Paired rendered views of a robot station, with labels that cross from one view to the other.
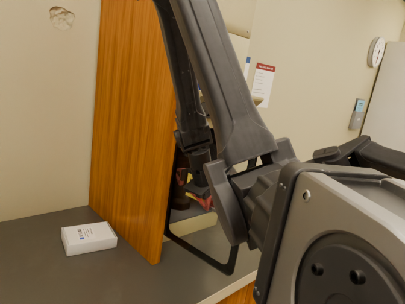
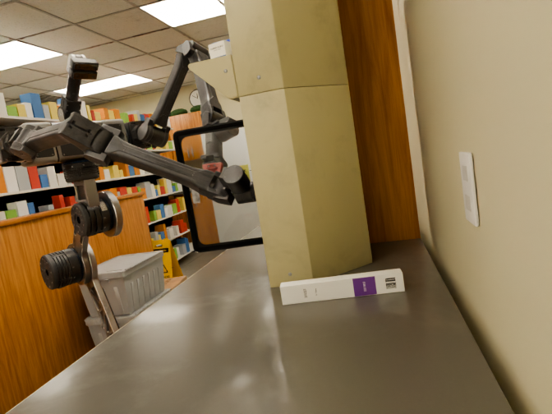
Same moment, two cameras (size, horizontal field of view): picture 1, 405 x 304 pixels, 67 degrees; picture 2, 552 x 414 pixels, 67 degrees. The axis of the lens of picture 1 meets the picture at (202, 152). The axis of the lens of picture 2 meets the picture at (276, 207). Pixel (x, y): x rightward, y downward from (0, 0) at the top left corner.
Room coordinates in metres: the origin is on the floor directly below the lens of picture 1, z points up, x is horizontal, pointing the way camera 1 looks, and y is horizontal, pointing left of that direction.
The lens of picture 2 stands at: (2.11, -0.59, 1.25)
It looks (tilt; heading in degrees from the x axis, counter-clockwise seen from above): 7 degrees down; 149
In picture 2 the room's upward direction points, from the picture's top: 9 degrees counter-clockwise
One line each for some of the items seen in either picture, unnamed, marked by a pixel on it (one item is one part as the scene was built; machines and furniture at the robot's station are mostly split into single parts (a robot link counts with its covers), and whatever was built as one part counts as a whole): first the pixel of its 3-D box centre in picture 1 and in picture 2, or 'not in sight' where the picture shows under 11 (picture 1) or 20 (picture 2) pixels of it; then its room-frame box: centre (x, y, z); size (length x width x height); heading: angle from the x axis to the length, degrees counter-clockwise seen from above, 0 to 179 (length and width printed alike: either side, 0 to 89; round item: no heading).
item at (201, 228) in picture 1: (203, 198); (228, 186); (0.88, -0.03, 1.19); 0.30 x 0.01 x 0.40; 52
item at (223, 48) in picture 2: not in sight; (223, 56); (1.09, -0.07, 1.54); 0.05 x 0.05 x 0.06; 31
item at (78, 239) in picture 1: (88, 237); not in sight; (0.93, 0.34, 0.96); 0.16 x 0.12 x 0.04; 125
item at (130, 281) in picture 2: not in sight; (126, 282); (-1.26, -0.04, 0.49); 0.60 x 0.42 x 0.33; 136
